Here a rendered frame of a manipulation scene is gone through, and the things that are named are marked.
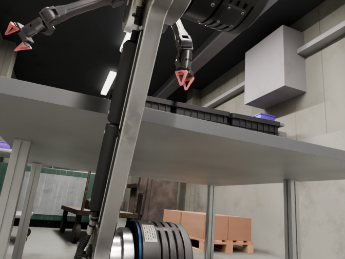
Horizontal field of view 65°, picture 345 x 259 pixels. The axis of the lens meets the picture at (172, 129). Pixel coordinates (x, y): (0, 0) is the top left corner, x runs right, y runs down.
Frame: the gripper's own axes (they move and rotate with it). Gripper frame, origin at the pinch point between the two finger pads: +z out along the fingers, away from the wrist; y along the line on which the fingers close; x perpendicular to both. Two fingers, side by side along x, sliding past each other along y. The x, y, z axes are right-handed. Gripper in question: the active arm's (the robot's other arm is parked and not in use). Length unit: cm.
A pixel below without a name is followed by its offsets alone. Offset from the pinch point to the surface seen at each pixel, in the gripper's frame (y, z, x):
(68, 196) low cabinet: -177, 74, -261
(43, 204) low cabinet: -153, 89, -281
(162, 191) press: -304, 54, -176
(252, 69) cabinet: -224, -118, -14
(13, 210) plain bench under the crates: 51, 68, -41
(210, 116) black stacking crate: -1.3, 16.7, 15.8
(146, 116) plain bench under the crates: 63, 36, 22
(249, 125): -16.8, 17.6, 31.1
